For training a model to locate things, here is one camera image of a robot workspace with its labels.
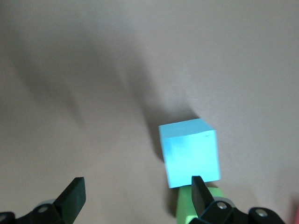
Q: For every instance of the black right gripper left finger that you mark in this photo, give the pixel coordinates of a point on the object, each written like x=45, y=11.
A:
x=70, y=200

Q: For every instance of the red foam block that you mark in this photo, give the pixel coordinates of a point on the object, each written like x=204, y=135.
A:
x=296, y=207

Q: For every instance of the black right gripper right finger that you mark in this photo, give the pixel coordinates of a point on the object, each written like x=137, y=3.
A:
x=202, y=198

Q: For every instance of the green foam block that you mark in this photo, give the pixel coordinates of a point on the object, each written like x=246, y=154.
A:
x=184, y=205

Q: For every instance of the teal foam block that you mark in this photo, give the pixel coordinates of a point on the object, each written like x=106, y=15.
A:
x=189, y=154

